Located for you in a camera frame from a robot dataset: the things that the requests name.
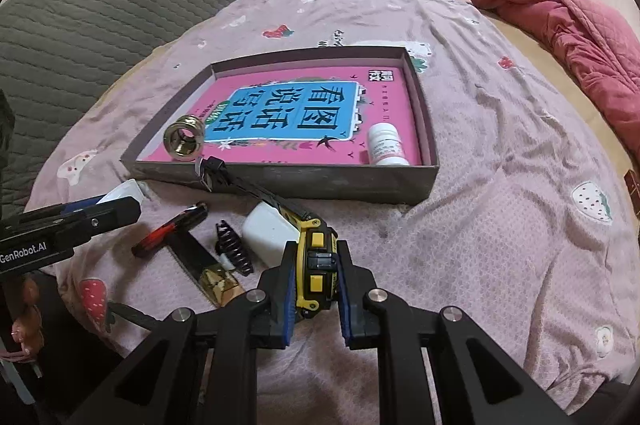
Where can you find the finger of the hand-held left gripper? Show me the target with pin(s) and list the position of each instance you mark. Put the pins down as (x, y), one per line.
(82, 206)
(112, 215)

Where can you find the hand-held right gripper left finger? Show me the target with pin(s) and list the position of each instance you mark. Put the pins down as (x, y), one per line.
(284, 310)

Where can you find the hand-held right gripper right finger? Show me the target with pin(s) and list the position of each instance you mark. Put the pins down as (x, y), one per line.
(346, 310)

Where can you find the white ribbed jar lid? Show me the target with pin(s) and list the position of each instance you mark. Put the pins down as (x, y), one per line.
(125, 191)

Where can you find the red and black pen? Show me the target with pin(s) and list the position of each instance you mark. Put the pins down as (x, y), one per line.
(165, 231)

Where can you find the yellow and black tape measure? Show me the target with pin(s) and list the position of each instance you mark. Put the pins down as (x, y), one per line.
(317, 255)

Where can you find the white plastic case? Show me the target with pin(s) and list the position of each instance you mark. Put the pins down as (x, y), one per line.
(267, 232)

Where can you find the black hair clip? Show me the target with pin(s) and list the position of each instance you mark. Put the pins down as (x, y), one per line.
(232, 247)

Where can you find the black and gold bar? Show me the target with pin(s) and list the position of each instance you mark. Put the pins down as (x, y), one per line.
(192, 256)

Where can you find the brass pipe fitting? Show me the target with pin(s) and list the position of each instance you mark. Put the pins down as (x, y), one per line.
(196, 127)

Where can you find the shallow grey cardboard box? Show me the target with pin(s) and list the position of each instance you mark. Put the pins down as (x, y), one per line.
(300, 183)

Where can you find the white pill bottle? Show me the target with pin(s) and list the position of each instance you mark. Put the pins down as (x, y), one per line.
(387, 146)

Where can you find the person's left hand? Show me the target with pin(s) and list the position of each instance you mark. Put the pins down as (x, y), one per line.
(27, 320)

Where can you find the purple printed bedsheet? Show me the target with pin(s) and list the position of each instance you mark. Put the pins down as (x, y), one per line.
(500, 230)

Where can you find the pink book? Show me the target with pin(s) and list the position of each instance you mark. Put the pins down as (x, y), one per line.
(300, 105)

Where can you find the small brown box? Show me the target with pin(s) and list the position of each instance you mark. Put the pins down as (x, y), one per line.
(633, 192)

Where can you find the pink quilted duvet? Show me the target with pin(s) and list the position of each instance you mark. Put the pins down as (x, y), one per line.
(575, 20)

